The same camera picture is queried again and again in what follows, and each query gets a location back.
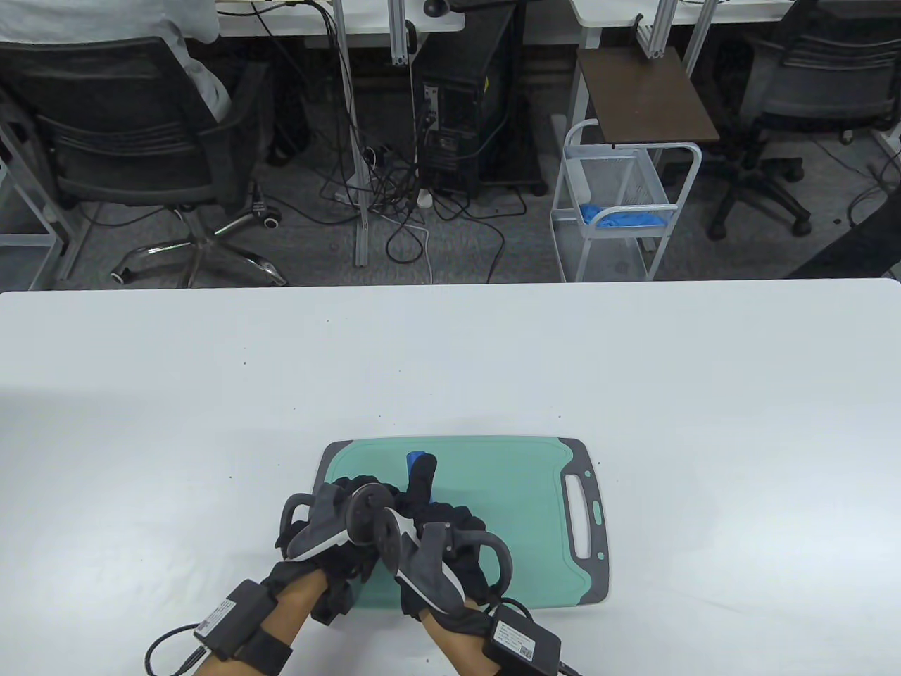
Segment person's left hand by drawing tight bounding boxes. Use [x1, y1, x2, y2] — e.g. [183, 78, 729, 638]
[264, 475, 400, 626]

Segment person's right hand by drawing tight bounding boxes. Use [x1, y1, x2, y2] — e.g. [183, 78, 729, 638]
[384, 454, 510, 623]

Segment black grey hand controller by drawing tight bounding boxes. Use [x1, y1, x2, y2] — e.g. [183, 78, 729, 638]
[373, 506, 511, 615]
[280, 482, 396, 562]

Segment person's right forearm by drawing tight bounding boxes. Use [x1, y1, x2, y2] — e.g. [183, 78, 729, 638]
[422, 611, 497, 676]

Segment person's left forearm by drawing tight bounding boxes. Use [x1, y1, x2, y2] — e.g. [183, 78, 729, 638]
[267, 569, 330, 649]

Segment green grey cutting board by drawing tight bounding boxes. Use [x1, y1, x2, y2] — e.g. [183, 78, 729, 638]
[313, 437, 611, 612]

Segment blue cloth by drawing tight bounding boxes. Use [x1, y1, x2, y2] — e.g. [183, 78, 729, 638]
[579, 203, 668, 230]

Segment black computer tower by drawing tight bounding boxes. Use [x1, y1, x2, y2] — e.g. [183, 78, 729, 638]
[415, 7, 546, 198]

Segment black mesh chair chrome base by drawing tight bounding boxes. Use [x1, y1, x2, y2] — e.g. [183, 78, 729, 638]
[0, 37, 289, 288]

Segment brown wooden board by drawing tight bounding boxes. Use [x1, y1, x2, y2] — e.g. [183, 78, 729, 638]
[577, 47, 720, 149]

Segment black office chair right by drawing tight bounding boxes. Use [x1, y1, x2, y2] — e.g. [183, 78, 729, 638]
[707, 0, 901, 242]

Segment black wrist box with strap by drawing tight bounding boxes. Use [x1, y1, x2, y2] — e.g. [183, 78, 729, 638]
[486, 606, 564, 676]
[194, 579, 293, 676]

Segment white wire mesh cart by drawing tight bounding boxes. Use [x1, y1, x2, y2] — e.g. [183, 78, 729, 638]
[549, 118, 702, 282]

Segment tangle of floor cables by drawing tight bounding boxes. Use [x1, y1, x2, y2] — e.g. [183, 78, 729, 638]
[317, 137, 529, 282]

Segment aluminium profile post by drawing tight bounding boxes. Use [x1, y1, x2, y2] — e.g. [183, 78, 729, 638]
[686, 0, 719, 78]
[389, 0, 420, 68]
[636, 0, 678, 61]

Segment white metal frame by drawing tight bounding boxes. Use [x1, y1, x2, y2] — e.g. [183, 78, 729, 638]
[0, 116, 92, 289]

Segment black floor cable loops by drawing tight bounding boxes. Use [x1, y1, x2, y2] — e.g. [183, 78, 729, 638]
[845, 158, 901, 230]

